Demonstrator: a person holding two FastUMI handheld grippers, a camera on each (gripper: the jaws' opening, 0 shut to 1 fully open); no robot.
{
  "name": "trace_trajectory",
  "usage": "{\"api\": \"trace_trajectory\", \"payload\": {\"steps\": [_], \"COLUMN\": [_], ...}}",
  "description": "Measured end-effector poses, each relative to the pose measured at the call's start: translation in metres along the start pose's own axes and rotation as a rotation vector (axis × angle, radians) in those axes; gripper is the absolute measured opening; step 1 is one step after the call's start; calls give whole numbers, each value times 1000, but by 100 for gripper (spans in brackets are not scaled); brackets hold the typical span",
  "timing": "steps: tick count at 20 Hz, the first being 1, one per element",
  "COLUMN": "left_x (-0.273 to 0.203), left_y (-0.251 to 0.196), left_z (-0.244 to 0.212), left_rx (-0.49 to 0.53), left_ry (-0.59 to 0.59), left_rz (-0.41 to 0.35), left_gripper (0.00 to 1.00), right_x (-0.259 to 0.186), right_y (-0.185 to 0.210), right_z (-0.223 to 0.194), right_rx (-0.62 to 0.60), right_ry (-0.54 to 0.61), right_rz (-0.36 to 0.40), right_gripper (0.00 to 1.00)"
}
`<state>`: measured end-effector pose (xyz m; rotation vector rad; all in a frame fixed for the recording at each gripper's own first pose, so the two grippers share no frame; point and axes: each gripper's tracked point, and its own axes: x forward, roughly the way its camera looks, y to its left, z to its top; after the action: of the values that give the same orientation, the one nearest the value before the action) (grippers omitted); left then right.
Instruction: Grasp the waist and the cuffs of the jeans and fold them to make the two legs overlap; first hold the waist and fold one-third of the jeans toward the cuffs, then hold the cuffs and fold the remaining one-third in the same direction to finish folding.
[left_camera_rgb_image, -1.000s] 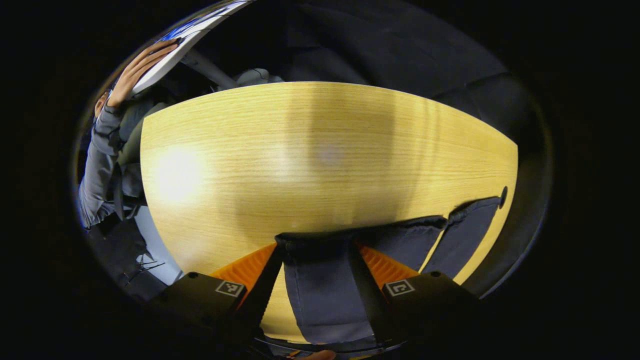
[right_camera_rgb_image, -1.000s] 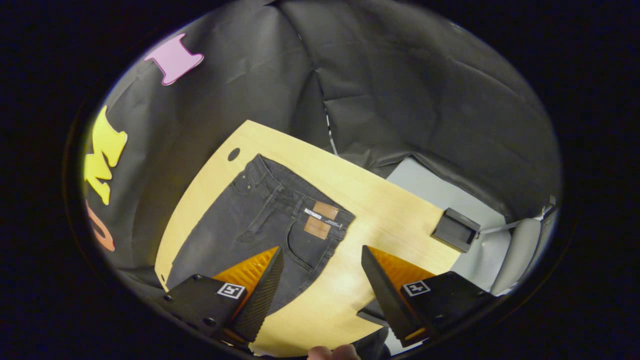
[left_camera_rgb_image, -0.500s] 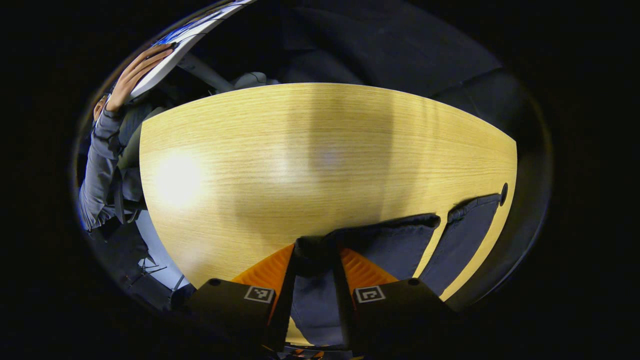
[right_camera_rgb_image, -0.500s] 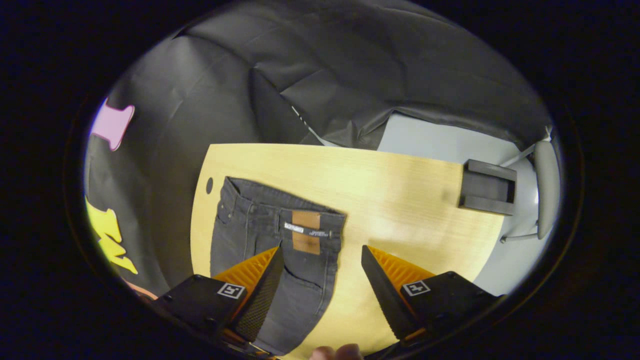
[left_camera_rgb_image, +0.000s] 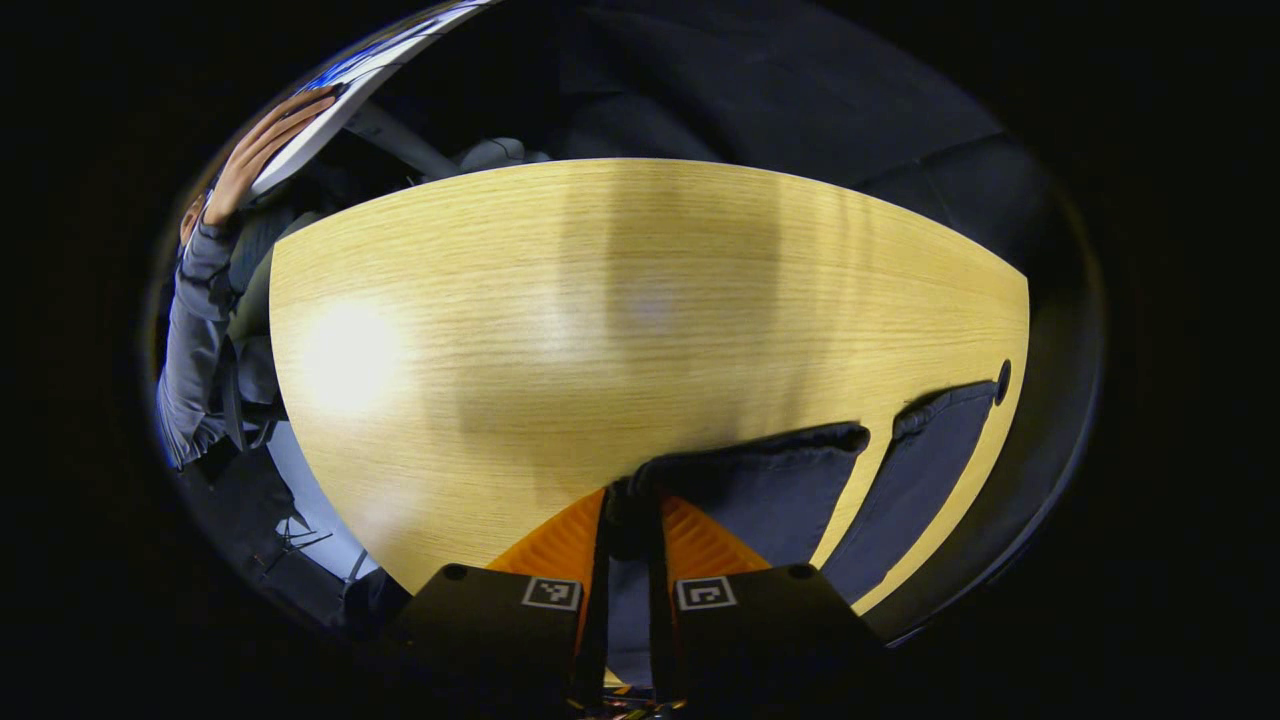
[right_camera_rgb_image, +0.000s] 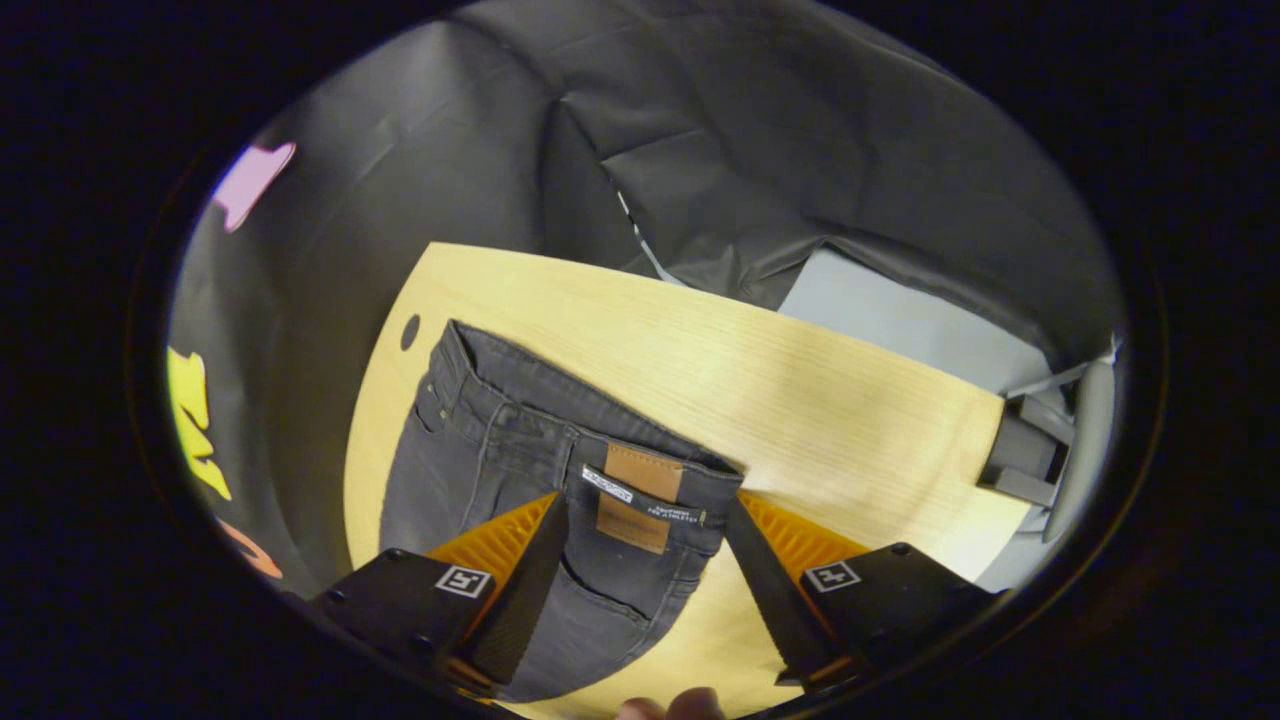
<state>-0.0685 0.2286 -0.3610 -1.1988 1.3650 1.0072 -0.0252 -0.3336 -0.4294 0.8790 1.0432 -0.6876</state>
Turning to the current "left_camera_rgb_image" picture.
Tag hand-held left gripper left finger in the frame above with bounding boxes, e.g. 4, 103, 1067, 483
385, 485, 614, 711

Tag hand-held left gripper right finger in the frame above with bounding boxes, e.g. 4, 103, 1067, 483
647, 490, 888, 709

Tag dark blue jeans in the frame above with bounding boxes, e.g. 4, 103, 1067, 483
603, 380, 1001, 691

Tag grey rounded object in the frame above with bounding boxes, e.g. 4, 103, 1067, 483
458, 137, 553, 173

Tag grey pole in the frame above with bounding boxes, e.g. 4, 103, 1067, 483
345, 100, 463, 183

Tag white board panel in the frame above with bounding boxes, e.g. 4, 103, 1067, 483
250, 0, 496, 196

